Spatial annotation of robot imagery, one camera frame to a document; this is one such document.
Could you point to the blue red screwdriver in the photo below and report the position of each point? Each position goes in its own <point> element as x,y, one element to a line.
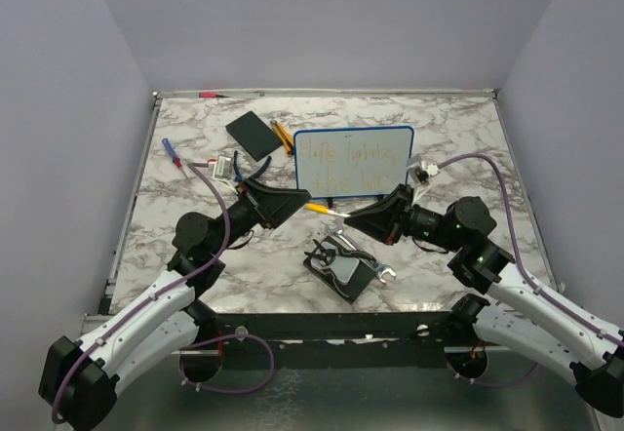
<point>174,157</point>

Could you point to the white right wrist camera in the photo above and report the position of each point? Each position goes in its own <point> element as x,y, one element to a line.
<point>421,172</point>

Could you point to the yellow marker cap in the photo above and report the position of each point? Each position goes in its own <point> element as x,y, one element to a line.
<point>316,208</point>

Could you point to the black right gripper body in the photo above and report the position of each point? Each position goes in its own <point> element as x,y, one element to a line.
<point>402,215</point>

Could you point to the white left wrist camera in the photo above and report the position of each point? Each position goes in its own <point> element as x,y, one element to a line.
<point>222,169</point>

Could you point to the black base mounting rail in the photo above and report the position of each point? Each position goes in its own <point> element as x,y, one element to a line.
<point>330,341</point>

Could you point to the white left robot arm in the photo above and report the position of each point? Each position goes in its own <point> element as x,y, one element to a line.
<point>83,378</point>

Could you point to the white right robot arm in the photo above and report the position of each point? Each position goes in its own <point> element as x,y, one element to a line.
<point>512,308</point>

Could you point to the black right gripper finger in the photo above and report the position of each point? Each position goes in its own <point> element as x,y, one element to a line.
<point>387,205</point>
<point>378,227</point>

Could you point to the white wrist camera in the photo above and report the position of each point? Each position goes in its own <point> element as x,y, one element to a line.
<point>222,169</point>
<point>421,172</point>

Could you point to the black flat box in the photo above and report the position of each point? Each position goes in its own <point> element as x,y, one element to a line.
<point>258,140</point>

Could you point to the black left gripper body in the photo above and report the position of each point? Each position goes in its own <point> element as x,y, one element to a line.
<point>250,210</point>

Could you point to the blue framed whiteboard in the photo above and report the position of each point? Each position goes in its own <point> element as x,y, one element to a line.
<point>341,163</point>

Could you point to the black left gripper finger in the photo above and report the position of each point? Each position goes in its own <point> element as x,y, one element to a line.
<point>275,199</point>
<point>278,212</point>

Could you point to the red marker on rail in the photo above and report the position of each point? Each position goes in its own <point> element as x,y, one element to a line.
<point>211,95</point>

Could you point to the yellow pencil behind whiteboard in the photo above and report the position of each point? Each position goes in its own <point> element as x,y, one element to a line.
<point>284,136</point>

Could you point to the yellow capped white marker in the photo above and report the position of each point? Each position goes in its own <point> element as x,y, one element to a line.
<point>330,212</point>

